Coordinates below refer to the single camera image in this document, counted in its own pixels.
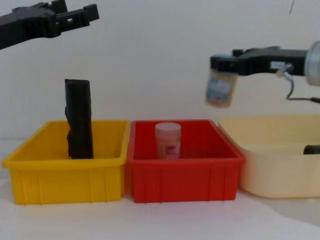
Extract white table cloth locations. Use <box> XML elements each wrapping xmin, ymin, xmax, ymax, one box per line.
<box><xmin>0</xmin><ymin>139</ymin><xmax>320</xmax><ymax>240</ymax></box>

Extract yellow plastic bin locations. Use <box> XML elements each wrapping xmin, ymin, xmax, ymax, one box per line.
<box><xmin>1</xmin><ymin>119</ymin><xmax>131</xmax><ymax>206</ymax></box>

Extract thin dark gripper cable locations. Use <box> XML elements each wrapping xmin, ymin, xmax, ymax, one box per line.
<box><xmin>275</xmin><ymin>63</ymin><xmax>320</xmax><ymax>104</ymax></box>

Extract clear jar with pink label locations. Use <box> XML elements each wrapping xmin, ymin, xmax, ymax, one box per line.
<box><xmin>154</xmin><ymin>122</ymin><xmax>182</xmax><ymax>160</ymax></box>

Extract tall black rectangular object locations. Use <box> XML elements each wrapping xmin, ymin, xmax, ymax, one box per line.
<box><xmin>64</xmin><ymin>78</ymin><xmax>95</xmax><ymax>160</ymax></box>

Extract small dark object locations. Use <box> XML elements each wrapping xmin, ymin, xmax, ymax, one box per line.
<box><xmin>302</xmin><ymin>144</ymin><xmax>320</xmax><ymax>156</ymax></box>

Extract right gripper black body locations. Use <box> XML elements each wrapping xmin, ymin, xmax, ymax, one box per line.
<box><xmin>237</xmin><ymin>45</ymin><xmax>309</xmax><ymax>77</ymax></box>

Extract red plastic bin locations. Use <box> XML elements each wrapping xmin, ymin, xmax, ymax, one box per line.
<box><xmin>125</xmin><ymin>119</ymin><xmax>247</xmax><ymax>204</ymax></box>

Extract clear jar with blue label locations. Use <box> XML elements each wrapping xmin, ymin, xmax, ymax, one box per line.
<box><xmin>205</xmin><ymin>69</ymin><xmax>239</xmax><ymax>109</ymax></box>

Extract cream plastic basin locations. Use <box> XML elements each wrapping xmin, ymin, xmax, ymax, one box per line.
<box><xmin>218</xmin><ymin>114</ymin><xmax>320</xmax><ymax>200</ymax></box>

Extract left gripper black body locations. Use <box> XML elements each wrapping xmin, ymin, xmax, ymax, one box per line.
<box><xmin>0</xmin><ymin>1</ymin><xmax>58</xmax><ymax>51</ymax></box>

